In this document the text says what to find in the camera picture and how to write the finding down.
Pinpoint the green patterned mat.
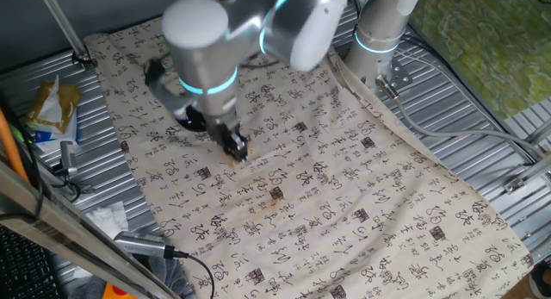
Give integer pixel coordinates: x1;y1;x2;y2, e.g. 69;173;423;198
406;0;551;121

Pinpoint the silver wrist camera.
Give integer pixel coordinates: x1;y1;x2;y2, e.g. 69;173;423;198
144;57;195;119

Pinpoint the slanted aluminium pole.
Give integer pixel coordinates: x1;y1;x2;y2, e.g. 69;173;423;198
36;0;94;70

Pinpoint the black shoe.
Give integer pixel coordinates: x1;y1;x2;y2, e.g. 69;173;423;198
528;259;551;299

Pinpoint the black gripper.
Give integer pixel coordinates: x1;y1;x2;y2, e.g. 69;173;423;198
206;113;251;165

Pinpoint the small camera on stand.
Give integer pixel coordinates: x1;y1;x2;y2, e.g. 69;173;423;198
51;140;94;195

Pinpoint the pale wooden block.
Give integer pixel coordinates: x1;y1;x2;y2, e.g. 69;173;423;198
223;150;251;171

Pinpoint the yellow tissue pack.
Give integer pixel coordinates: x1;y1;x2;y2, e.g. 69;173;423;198
23;74;83;153

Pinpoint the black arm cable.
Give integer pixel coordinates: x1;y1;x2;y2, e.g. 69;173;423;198
238;57;281;71

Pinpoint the aluminium frame bar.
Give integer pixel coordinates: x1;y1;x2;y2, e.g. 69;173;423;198
0;160;182;299

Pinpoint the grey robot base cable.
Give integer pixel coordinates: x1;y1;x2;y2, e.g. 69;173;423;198
374;73;551;162

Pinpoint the orange emergency stop box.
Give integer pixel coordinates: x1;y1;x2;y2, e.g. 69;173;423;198
102;283;134;299

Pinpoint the crumpled white tissue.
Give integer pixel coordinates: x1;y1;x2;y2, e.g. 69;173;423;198
84;201;130;240

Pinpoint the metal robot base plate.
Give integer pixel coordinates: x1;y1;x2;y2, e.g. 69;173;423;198
361;57;414;93

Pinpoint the orange stick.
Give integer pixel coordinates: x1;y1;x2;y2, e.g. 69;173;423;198
0;108;30;184

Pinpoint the aluminium frame bracket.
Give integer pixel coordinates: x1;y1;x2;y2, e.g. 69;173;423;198
502;117;551;195

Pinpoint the black round digital scale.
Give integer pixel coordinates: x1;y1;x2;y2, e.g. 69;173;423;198
175;103;208;134

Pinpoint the black keyboard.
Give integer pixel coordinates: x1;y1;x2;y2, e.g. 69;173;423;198
0;224;61;299

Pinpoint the beige calligraphy print cloth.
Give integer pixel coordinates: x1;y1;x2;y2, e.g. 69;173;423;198
84;0;535;299

